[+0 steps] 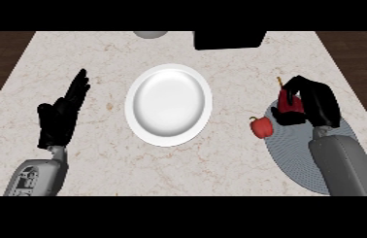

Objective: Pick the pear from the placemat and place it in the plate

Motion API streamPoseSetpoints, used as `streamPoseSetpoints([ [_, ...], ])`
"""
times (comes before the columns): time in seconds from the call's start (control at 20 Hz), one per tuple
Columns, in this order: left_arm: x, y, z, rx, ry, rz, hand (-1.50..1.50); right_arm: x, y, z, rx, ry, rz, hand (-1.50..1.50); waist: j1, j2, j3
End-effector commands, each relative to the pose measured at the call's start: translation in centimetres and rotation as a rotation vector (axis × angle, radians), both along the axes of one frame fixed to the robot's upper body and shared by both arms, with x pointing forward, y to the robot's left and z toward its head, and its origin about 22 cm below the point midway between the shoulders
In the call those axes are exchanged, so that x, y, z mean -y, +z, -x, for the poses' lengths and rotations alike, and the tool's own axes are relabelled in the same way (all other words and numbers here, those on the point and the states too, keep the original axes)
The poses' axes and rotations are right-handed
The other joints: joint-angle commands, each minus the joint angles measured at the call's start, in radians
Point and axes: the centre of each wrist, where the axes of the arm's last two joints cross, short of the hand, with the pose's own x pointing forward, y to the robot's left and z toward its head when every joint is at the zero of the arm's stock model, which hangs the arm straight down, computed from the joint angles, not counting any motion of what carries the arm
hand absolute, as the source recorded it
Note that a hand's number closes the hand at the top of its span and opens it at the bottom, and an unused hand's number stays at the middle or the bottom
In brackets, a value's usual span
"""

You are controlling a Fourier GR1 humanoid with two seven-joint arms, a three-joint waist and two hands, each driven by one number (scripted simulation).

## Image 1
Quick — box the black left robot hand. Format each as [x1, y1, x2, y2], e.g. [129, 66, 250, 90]
[35, 68, 91, 151]

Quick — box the grey round placemat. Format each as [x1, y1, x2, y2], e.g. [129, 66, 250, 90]
[262, 97, 359, 195]

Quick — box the red pear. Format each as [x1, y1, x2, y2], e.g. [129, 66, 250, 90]
[275, 76, 306, 115]

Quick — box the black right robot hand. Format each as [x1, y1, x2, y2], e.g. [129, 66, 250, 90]
[269, 75, 342, 129]

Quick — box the white oval plate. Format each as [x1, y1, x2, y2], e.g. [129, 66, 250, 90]
[123, 63, 213, 148]

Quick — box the red bell pepper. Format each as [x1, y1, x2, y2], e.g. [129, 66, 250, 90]
[247, 116, 275, 140]

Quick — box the black box appliance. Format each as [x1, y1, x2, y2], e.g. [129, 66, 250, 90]
[191, 30, 268, 51]

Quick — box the grey round bowl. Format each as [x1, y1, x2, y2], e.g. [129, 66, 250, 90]
[131, 30, 169, 40]

